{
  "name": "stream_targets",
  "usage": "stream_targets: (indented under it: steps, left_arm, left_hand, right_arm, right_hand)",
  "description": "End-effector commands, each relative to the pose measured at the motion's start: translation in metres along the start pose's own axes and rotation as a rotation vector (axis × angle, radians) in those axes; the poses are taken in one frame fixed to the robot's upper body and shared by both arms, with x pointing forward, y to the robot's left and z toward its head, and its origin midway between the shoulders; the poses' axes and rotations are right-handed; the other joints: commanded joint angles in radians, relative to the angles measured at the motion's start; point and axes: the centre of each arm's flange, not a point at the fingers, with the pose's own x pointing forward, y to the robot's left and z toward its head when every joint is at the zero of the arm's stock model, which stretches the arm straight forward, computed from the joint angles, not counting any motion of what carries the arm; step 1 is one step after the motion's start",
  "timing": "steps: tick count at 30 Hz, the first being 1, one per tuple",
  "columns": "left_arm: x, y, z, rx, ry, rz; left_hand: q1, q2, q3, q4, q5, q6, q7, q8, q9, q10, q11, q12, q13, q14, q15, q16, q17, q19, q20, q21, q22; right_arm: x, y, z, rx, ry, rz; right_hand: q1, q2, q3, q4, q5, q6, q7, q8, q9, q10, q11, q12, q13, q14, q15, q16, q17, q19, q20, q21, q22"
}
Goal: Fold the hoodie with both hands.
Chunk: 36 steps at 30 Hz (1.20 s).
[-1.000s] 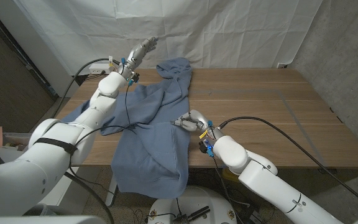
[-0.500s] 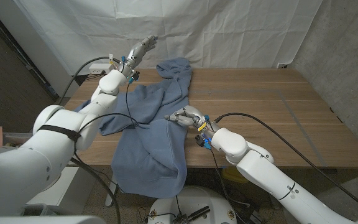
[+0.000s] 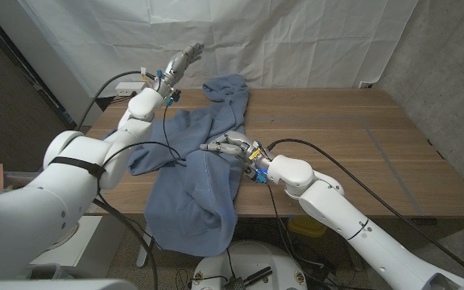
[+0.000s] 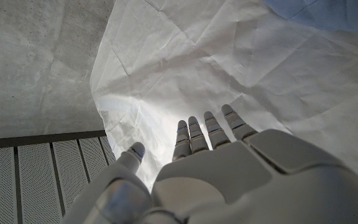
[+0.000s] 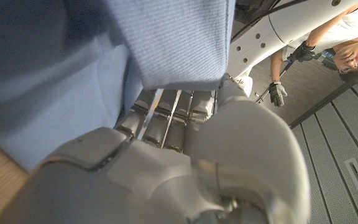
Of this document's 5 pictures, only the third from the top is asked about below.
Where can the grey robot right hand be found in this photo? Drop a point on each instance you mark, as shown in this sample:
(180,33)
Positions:
(236,151)

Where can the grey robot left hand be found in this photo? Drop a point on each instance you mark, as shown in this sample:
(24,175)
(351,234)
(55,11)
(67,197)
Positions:
(177,68)

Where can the blue hoodie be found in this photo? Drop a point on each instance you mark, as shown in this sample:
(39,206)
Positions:
(195,181)

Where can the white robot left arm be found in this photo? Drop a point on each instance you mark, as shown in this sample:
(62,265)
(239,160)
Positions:
(63,181)

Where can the white power strip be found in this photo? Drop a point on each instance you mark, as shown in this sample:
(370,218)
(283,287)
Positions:
(129,88)

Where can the white creased backdrop sheet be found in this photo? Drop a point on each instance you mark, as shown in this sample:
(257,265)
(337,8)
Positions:
(256,40)

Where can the yellow object under table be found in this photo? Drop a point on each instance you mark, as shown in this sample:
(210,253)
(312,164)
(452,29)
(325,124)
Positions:
(308,227)

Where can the white robot torso base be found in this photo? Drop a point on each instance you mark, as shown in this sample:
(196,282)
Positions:
(252,258)

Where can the black antenna pair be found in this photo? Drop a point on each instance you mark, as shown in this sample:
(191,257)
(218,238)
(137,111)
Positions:
(258,276)

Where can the grey table leg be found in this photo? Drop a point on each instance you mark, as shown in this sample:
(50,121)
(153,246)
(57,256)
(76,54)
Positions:
(142,253)

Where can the clear plastic storage bin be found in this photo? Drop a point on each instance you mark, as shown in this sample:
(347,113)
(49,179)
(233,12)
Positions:
(18,179)

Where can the white wall outlet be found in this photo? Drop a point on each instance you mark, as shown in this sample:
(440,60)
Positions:
(365,85)

